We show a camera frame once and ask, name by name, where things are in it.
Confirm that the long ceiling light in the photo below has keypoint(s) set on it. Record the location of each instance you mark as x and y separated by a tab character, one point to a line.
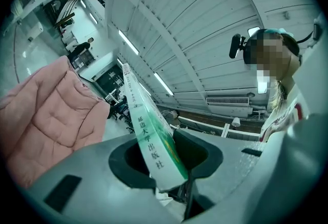
93	18
164	84
128	42

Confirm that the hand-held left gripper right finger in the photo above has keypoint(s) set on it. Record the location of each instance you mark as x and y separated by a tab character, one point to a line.
225	161

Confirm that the person's head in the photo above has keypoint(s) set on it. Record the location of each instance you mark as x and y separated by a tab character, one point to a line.
271	56

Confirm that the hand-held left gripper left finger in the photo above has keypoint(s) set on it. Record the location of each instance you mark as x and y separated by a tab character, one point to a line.
97	187

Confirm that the black head-mounted camera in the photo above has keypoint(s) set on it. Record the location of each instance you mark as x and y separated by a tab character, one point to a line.
237	43

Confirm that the white wall air conditioner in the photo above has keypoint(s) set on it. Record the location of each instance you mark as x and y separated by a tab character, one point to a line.
227	104

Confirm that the white standing air conditioner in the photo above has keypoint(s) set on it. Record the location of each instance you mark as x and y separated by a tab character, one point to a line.
36	31

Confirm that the person's cream printed t-shirt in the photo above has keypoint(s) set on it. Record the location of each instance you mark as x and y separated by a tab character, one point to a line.
282	120

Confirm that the green cover paperback book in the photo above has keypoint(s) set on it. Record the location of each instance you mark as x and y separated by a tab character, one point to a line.
153	151

